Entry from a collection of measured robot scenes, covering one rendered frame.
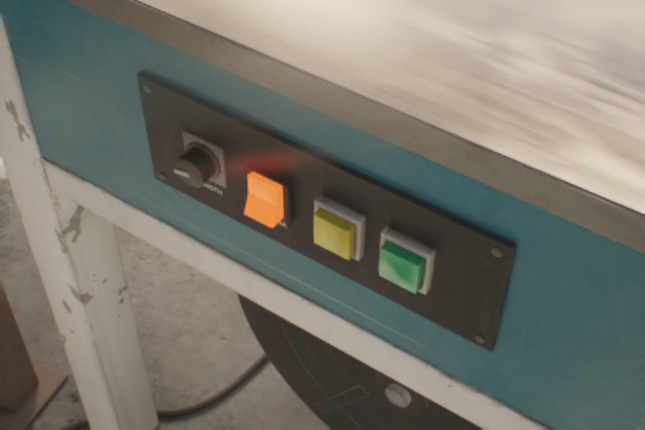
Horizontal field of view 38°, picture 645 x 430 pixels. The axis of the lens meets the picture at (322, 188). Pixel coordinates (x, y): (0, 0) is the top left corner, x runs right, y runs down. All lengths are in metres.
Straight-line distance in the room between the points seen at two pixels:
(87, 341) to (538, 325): 0.52
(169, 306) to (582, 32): 0.90
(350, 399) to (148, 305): 0.40
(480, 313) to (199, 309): 0.82
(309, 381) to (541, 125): 0.65
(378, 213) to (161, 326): 0.82
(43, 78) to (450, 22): 0.29
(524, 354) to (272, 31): 0.23
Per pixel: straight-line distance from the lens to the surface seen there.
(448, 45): 0.51
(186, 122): 0.58
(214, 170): 0.58
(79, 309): 0.89
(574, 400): 0.55
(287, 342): 1.03
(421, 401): 0.90
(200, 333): 1.29
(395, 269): 0.52
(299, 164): 0.53
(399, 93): 0.47
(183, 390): 1.24
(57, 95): 0.68
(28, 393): 1.27
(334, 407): 1.07
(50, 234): 0.82
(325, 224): 0.53
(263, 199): 0.55
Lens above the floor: 1.03
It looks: 45 degrees down
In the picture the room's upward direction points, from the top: straight up
